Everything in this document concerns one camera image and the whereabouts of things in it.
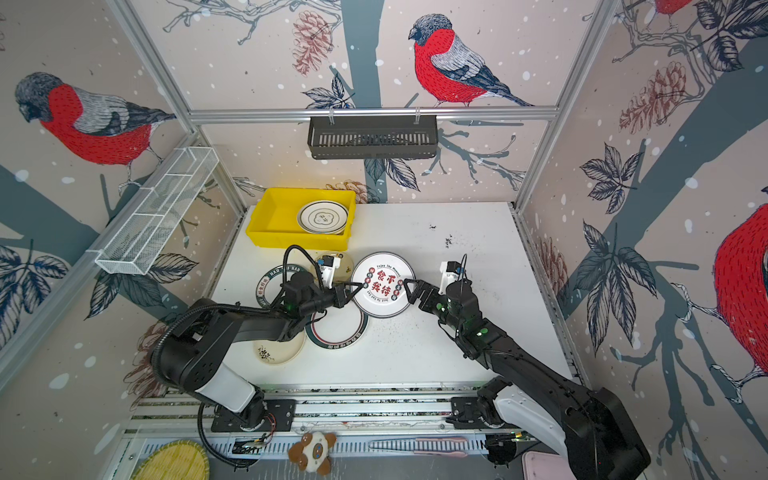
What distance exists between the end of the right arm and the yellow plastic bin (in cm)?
44

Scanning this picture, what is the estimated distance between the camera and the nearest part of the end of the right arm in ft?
2.03

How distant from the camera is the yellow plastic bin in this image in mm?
1080
